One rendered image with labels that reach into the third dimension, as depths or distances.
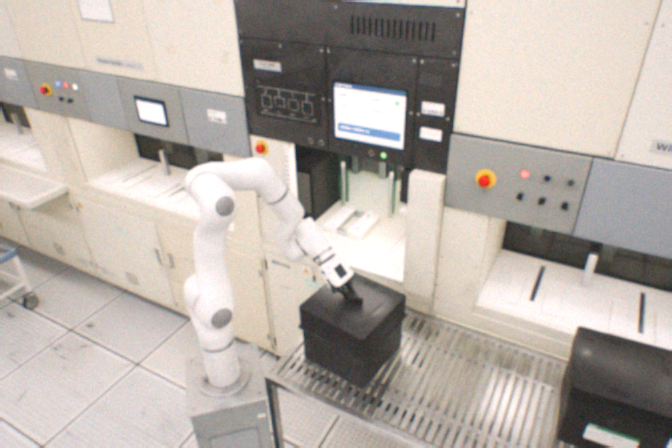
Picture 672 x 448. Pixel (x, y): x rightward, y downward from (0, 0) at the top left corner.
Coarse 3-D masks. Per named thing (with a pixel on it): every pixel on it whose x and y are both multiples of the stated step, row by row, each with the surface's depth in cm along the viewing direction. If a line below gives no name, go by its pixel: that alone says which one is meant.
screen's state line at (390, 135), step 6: (342, 126) 188; (348, 126) 187; (354, 126) 186; (360, 126) 185; (354, 132) 187; (360, 132) 186; (366, 132) 184; (372, 132) 183; (378, 132) 182; (384, 132) 181; (390, 132) 180; (396, 132) 178; (384, 138) 182; (390, 138) 181; (396, 138) 179
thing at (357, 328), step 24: (360, 288) 185; (384, 288) 185; (312, 312) 175; (336, 312) 174; (360, 312) 174; (384, 312) 174; (336, 336) 171; (360, 336) 164; (384, 336) 176; (360, 360) 168
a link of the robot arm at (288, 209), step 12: (288, 192) 159; (276, 204) 158; (288, 204) 160; (300, 204) 166; (288, 216) 163; (300, 216) 165; (276, 228) 171; (288, 228) 166; (276, 240) 171; (288, 240) 170; (288, 252) 172; (300, 252) 175
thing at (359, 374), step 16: (304, 336) 184; (400, 336) 191; (304, 352) 189; (320, 352) 182; (336, 352) 176; (384, 352) 183; (336, 368) 180; (352, 368) 174; (368, 368) 175; (352, 384) 179
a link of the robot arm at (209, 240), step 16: (208, 176) 144; (192, 192) 145; (208, 192) 138; (224, 192) 139; (208, 208) 138; (224, 208) 139; (208, 224) 142; (224, 224) 144; (208, 240) 148; (224, 240) 152; (208, 256) 151; (224, 256) 155; (208, 272) 153; (224, 272) 156; (208, 288) 154; (224, 288) 156; (208, 304) 153; (224, 304) 156; (208, 320) 155; (224, 320) 157
